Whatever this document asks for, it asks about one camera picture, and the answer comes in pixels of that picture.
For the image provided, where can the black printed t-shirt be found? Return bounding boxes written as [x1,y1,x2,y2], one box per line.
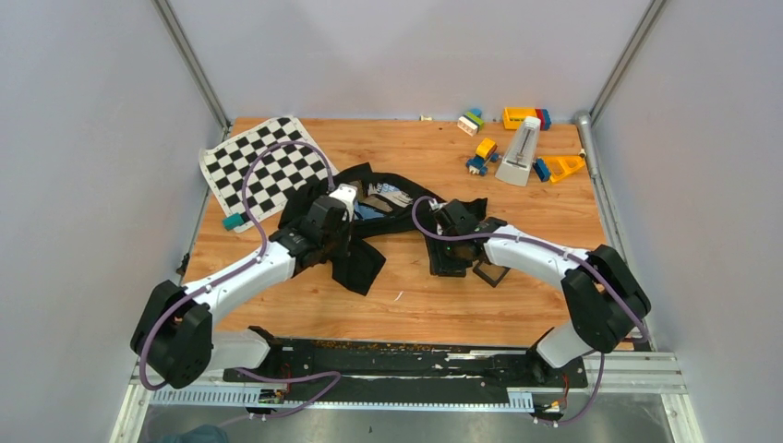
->
[278,162,489,298]

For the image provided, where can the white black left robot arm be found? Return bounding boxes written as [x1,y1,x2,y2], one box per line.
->
[130,186,356,390]

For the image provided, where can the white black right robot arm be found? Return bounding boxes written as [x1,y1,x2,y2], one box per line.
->
[430,200,651,386]

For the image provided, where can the yellow blue toy car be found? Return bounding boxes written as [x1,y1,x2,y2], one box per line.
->
[465,138,500,176]

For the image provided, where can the white metronome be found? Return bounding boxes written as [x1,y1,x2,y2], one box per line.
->
[495,116,541,186]

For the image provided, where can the teal small block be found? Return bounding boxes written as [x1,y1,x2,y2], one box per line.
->
[222,213,245,231]

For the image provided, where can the white green toy bricks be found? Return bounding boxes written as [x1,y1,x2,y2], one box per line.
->
[457,108,485,137]

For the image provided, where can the yellow toy brick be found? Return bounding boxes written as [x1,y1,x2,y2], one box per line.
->
[502,107,539,130]

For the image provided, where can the orange triangular toy piece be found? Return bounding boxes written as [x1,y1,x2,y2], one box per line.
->
[543,155,586,184]

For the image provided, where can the black white checkerboard mat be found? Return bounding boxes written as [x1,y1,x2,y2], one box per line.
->
[199,116,338,233]

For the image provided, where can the red blue toy brick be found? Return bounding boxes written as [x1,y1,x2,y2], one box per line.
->
[535,108,552,131]

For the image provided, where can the grey metal pipe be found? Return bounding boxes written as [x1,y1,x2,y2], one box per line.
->
[573,111,600,182]

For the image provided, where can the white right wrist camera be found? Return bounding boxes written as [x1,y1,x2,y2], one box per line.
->
[428,200,448,214]

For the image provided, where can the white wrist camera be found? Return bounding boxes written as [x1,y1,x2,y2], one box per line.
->
[428,200,448,214]
[329,184,358,222]

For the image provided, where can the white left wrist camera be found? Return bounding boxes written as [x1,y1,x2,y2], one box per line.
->
[329,184,358,222]

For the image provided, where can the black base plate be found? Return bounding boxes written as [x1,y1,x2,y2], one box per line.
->
[255,338,588,404]

